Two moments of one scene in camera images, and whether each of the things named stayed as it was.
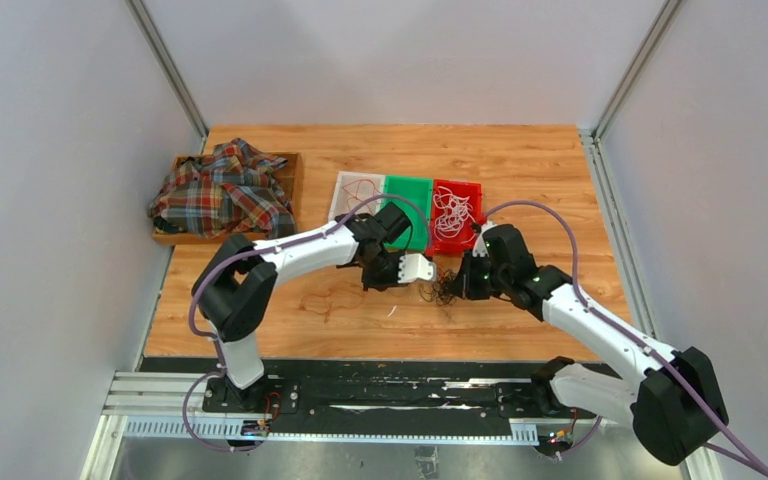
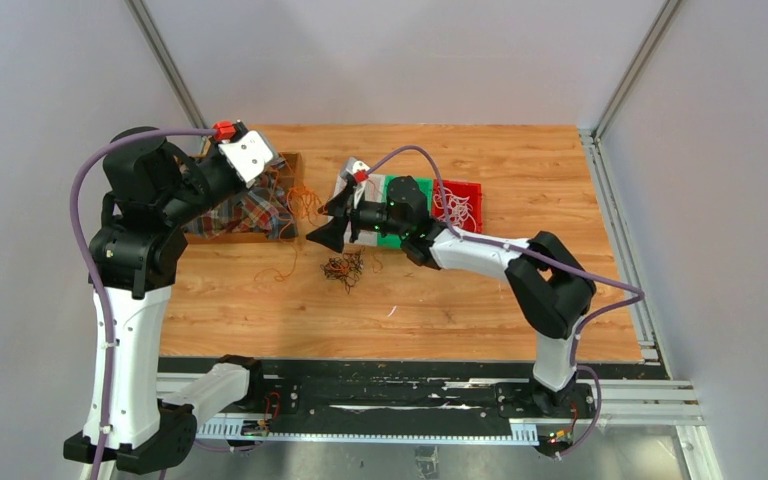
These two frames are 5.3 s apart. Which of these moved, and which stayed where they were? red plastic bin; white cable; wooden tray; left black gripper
Moved: left black gripper
Stayed: red plastic bin; white cable; wooden tray
